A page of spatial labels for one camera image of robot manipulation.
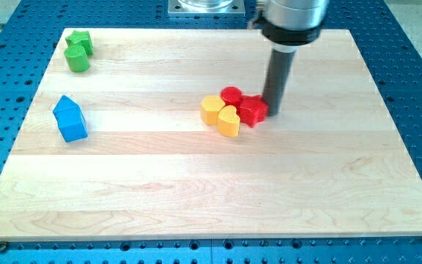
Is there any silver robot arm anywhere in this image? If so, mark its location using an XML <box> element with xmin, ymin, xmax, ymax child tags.
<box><xmin>247</xmin><ymin>0</ymin><xmax>329</xmax><ymax>54</ymax></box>

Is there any yellow heart block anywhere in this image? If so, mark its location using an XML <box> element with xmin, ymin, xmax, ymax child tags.
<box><xmin>217</xmin><ymin>105</ymin><xmax>240</xmax><ymax>137</ymax></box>

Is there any yellow hexagon block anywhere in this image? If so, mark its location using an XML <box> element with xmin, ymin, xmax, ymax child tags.
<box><xmin>200</xmin><ymin>95</ymin><xmax>226</xmax><ymax>125</ymax></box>

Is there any red cylinder block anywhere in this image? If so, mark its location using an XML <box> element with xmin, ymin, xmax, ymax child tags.
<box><xmin>221</xmin><ymin>86</ymin><xmax>242</xmax><ymax>109</ymax></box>

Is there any red star block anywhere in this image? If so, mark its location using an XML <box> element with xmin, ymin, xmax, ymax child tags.
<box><xmin>239</xmin><ymin>95</ymin><xmax>268</xmax><ymax>128</ymax></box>

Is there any wooden board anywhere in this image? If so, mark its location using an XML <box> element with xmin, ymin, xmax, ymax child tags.
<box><xmin>0</xmin><ymin>29</ymin><xmax>422</xmax><ymax>241</ymax></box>

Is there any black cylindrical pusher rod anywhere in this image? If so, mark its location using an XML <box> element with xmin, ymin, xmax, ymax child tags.
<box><xmin>262</xmin><ymin>49</ymin><xmax>295</xmax><ymax>117</ymax></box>

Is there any blue house-shaped block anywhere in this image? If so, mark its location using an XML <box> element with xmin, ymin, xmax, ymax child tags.
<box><xmin>53</xmin><ymin>95</ymin><xmax>88</xmax><ymax>142</ymax></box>

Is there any green cylinder block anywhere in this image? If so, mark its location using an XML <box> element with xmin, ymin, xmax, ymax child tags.
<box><xmin>64</xmin><ymin>45</ymin><xmax>90</xmax><ymax>73</ymax></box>

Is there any green star block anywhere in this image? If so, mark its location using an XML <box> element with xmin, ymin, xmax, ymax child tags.
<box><xmin>65</xmin><ymin>30</ymin><xmax>94</xmax><ymax>56</ymax></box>

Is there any blue perforated table plate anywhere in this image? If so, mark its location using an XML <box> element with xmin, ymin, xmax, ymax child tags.
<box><xmin>0</xmin><ymin>1</ymin><xmax>422</xmax><ymax>263</ymax></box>

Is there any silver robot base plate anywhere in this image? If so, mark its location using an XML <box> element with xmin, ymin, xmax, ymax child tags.
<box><xmin>168</xmin><ymin>0</ymin><xmax>245</xmax><ymax>15</ymax></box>

